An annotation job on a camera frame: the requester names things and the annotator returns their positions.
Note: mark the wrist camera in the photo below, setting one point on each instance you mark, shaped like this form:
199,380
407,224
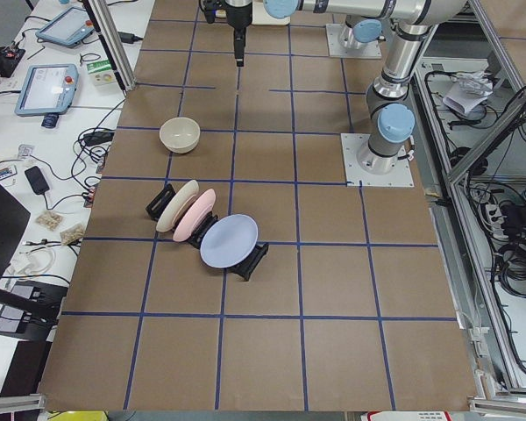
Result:
209,9

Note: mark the teach pendant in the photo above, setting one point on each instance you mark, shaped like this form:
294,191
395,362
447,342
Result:
47,89
68,29

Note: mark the near teach pendant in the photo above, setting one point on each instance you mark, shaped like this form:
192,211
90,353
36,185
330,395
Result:
47,89

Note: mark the far teach pendant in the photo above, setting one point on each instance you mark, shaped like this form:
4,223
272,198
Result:
68,29

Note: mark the green white box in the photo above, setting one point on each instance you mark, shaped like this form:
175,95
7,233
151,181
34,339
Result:
101,73

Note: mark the pink plate in rack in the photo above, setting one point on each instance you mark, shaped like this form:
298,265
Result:
201,207

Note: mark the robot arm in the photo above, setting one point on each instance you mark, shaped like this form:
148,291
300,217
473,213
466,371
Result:
392,121
359,37

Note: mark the blue plate in rack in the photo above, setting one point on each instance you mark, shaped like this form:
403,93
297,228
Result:
229,241

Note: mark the cream bowl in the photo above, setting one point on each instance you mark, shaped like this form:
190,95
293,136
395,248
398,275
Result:
180,135

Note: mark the black dish rack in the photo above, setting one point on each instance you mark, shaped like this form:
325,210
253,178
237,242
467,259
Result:
244,268

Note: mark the black phone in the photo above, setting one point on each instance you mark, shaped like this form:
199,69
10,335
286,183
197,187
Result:
37,180

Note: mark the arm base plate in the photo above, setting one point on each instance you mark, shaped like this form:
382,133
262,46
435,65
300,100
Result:
363,169
342,44

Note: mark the cream plate in rack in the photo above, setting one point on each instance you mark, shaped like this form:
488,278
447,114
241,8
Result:
176,207

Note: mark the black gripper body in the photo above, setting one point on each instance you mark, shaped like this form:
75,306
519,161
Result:
238,17

